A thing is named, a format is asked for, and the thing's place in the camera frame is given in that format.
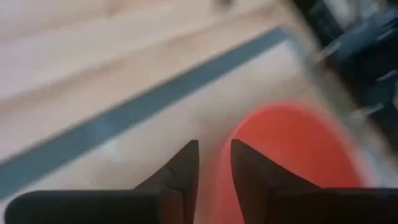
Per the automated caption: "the red plastic bowl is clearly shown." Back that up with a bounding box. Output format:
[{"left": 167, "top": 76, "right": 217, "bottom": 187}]
[{"left": 214, "top": 101, "right": 369, "bottom": 224}]

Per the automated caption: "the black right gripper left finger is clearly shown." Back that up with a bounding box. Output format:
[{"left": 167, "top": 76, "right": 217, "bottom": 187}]
[{"left": 4, "top": 139, "right": 200, "bottom": 224}]

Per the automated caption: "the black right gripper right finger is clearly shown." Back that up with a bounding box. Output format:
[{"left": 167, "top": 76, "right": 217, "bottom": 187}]
[{"left": 231, "top": 138, "right": 398, "bottom": 224}]

